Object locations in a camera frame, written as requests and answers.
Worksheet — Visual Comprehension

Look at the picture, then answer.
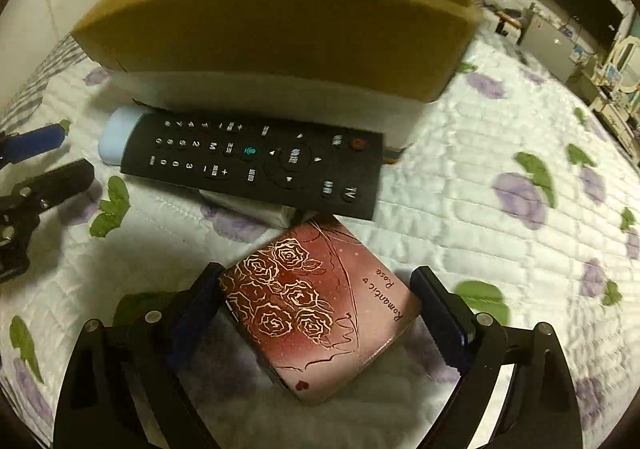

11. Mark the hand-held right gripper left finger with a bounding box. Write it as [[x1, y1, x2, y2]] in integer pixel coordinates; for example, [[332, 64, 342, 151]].
[[52, 261, 231, 449]]

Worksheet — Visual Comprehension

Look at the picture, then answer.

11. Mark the small white box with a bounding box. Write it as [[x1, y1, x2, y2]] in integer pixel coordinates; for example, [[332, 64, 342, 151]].
[[200, 189, 312, 231]]

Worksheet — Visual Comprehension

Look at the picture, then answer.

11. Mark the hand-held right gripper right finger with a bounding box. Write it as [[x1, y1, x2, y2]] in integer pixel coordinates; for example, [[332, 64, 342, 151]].
[[409, 265, 585, 449]]

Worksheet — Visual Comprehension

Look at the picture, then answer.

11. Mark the striped grey pillow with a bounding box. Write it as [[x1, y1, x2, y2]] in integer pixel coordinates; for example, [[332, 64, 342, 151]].
[[0, 32, 90, 131]]

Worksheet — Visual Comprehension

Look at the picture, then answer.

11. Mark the light blue bottle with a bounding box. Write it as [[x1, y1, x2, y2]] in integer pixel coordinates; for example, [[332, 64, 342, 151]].
[[97, 108, 147, 166]]

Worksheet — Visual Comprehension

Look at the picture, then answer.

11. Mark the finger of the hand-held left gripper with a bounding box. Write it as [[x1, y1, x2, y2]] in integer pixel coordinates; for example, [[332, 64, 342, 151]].
[[0, 159, 96, 284], [0, 123, 70, 171]]

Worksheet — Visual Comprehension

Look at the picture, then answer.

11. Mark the white dressing table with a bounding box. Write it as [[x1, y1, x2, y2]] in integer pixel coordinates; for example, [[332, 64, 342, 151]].
[[586, 35, 640, 166]]

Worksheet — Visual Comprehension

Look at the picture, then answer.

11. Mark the grey cabinet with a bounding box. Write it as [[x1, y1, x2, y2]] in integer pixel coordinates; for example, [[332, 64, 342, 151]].
[[517, 9, 585, 83]]

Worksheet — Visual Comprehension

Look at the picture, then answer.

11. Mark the black remote control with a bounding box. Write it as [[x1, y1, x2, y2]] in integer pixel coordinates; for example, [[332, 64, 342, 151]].
[[120, 112, 386, 222]]

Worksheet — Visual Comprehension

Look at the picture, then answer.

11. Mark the floral quilted bedspread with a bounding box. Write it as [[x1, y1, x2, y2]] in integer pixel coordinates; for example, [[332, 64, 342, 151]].
[[0, 32, 640, 449]]

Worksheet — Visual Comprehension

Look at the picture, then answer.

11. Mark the rose print tin box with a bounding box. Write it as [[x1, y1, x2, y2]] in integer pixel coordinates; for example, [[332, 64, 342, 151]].
[[218, 218, 422, 405]]

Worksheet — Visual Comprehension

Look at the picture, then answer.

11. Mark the cardboard box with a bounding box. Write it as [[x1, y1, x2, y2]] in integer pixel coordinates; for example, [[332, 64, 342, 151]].
[[70, 0, 483, 152]]

